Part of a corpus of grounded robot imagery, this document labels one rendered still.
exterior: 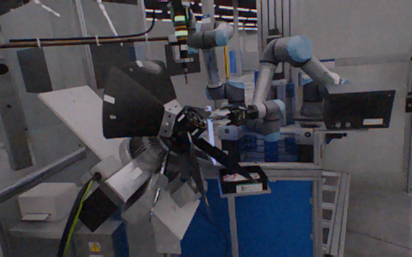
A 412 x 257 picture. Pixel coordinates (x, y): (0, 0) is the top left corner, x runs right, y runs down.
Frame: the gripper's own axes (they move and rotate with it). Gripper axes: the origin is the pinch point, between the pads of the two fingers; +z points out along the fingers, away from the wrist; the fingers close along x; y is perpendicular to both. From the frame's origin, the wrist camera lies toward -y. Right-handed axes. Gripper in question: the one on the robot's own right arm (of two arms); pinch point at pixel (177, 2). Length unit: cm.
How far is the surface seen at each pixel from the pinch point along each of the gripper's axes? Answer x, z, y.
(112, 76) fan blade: 17.5, 27.8, 22.9
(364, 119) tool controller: -77, -20, 55
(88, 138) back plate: 33, 18, 44
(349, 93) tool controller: -70, -19, 42
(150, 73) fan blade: 14.4, -4.2, 24.4
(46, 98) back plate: 46, 16, 29
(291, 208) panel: -46, -29, 103
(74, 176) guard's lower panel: 67, -26, 75
